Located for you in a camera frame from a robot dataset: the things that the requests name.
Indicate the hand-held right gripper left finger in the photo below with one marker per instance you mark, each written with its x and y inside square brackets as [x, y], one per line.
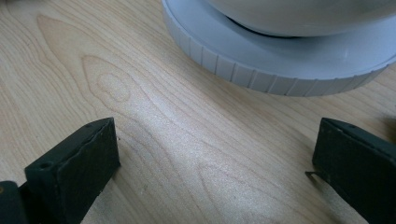
[71, 174]

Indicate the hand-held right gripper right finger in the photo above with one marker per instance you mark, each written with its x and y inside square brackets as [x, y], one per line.
[361, 168]

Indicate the white kettle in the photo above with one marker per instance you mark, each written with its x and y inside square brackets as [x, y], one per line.
[295, 15]

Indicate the grey round kettle base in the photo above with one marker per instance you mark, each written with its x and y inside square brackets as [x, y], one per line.
[249, 56]

